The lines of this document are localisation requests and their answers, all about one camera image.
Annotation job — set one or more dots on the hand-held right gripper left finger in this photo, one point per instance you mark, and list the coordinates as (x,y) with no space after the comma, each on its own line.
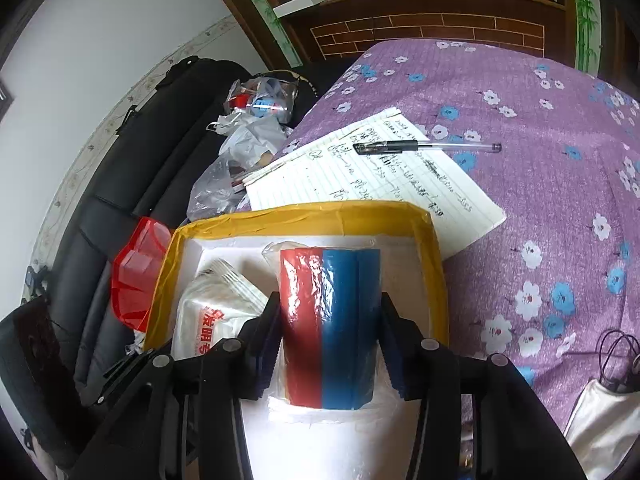
(265,355)

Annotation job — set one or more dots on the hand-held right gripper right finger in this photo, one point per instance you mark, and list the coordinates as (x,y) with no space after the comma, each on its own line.
(395,360)

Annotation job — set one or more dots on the yellow taped cardboard box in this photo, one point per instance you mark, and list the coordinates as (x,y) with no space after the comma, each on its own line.
(300,217)

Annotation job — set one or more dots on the white packet with red print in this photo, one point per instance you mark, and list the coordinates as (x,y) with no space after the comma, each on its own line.
(210,305)

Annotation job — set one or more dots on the red translucent plastic bag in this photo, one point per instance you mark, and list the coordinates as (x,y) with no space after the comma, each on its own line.
(135,280)

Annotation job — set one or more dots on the clear crumpled plastic bag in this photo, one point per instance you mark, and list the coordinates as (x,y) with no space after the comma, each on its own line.
(215,190)

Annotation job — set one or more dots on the lined notebook sheet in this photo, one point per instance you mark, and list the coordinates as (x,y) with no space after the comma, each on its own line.
(350,180)

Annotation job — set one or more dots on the black ballpoint pen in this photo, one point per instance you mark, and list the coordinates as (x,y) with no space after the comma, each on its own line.
(400,146)

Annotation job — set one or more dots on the white cloth bag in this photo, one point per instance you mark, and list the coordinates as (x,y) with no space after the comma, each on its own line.
(600,425)

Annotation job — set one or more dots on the black leather sofa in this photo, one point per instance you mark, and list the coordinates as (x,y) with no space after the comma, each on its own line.
(125,185)

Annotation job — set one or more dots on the white plastic bag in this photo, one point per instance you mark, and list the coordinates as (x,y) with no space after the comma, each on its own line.
(250,135)

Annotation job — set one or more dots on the black bag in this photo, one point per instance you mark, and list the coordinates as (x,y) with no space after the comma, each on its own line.
(35,375)

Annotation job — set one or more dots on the small black blue device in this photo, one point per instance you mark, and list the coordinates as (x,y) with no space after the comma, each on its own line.
(35,280)

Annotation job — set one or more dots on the clear bag with small items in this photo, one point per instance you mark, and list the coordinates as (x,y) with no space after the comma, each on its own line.
(260,100)

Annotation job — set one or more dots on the bamboo print panel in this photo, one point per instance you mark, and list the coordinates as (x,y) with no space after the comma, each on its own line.
(586,15)
(272,20)

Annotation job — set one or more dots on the wooden glass cabinet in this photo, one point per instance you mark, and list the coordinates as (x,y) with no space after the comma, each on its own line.
(425,10)

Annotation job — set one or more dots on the white flat box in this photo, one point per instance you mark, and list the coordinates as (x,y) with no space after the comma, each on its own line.
(315,0)

